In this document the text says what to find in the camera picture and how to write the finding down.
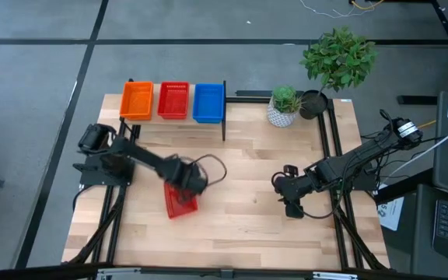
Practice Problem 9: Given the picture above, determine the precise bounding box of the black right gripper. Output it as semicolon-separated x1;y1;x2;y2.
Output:
273;174;313;219

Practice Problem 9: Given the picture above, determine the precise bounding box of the red slotted plastic basket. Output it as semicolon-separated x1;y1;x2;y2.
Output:
156;80;191;121
164;181;200;220

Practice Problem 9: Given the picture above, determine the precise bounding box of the blue slotted plastic basket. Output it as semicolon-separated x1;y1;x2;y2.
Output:
191;82;226;124

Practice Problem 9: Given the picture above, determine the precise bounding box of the orange slotted plastic basket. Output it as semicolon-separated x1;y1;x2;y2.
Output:
119;80;155;121

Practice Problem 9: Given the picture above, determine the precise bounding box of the white printed paper sheet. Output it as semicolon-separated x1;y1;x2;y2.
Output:
376;184;405;233

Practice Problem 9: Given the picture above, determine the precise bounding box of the succulent in white patterned pot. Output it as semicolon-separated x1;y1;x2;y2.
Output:
266;85;303;128

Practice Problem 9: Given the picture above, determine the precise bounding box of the dark grey laptop desk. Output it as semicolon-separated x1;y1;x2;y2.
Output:
409;184;448;280

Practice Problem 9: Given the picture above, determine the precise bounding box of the leafy plant in black pot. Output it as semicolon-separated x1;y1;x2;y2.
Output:
299;26;379;121

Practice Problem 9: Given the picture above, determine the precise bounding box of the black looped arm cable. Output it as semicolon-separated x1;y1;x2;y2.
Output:
187;153;228;187

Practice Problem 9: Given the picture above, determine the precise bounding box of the wooden shelf with black frame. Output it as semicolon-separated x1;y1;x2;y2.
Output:
117;79;228;142

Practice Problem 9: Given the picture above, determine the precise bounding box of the grey metal bracket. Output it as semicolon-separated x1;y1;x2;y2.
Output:
96;267;142;280
312;271;359;280

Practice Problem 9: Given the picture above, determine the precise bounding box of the black frame crossbar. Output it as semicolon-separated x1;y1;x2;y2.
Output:
226;96;274;104

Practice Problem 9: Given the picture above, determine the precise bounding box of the black table edge rail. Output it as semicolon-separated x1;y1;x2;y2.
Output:
0;263;448;280

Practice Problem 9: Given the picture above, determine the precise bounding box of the thick white cable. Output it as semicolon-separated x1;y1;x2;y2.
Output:
379;116;448;184

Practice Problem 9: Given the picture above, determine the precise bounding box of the thin white floor cable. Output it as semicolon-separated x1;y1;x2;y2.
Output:
299;0;377;20

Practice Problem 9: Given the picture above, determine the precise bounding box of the yellow floor cable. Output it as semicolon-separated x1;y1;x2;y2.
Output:
349;0;385;12

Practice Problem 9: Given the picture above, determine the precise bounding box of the black desk leg frame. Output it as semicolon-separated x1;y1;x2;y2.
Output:
397;0;448;107

